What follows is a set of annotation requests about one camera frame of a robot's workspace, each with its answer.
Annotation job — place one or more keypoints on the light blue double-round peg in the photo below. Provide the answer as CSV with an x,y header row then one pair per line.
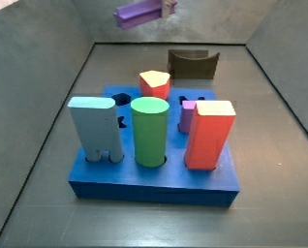
x,y
94,119

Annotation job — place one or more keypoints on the black curved fixture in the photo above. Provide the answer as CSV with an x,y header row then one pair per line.
x,y
192,64

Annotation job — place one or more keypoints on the red square peg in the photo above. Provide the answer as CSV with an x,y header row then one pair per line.
x,y
212,121

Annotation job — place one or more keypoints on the purple star-profile bar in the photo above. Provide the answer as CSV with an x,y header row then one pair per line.
x,y
137,13

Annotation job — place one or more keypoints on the green cylinder peg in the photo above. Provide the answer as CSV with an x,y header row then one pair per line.
x,y
149,118

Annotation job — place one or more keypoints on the small purple square peg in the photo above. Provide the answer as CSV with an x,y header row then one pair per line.
x,y
185,116

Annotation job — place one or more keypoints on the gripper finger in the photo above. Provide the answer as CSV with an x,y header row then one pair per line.
x,y
166,6

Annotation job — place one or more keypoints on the blue shape sorter base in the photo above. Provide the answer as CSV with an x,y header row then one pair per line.
x,y
169,183

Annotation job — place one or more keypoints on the red pentagon peg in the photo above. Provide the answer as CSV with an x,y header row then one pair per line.
x,y
154,84

